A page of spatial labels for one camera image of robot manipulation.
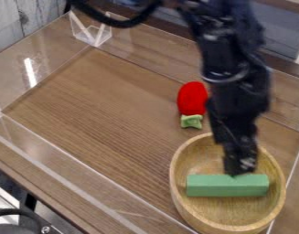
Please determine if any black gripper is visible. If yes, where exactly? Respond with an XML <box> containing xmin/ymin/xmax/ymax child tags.
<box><xmin>204</xmin><ymin>66</ymin><xmax>271</xmax><ymax>176</ymax></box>

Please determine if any green rectangular block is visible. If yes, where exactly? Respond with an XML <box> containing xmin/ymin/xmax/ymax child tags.
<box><xmin>185</xmin><ymin>174</ymin><xmax>269</xmax><ymax>197</ymax></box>

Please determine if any brown wooden bowl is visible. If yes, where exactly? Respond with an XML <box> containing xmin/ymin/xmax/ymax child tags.
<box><xmin>168</xmin><ymin>133</ymin><xmax>285</xmax><ymax>234</ymax></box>

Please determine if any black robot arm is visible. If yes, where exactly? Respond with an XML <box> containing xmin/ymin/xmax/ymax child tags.
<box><xmin>66</xmin><ymin>0</ymin><xmax>271</xmax><ymax>176</ymax></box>

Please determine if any red plush strawberry toy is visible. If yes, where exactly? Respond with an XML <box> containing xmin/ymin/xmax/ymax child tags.
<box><xmin>177</xmin><ymin>81</ymin><xmax>206</xmax><ymax>130</ymax></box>

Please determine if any blue grey sofa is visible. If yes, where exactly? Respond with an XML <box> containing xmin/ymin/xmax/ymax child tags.
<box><xmin>113</xmin><ymin>0</ymin><xmax>299</xmax><ymax>60</ymax></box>

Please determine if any clear acrylic front barrier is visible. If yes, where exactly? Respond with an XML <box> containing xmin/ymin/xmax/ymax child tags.
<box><xmin>0</xmin><ymin>112</ymin><xmax>196</xmax><ymax>234</ymax></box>

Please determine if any clear acrylic corner bracket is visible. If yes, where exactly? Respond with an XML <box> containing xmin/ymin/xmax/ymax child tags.
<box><xmin>68</xmin><ymin>12</ymin><xmax>112</xmax><ymax>48</ymax></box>

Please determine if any black metal table bracket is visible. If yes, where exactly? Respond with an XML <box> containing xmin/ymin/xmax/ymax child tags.
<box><xmin>18</xmin><ymin>192</ymin><xmax>69</xmax><ymax>234</ymax></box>

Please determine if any black cable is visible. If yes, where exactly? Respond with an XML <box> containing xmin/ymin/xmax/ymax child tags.
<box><xmin>0</xmin><ymin>207</ymin><xmax>42</xmax><ymax>234</ymax></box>

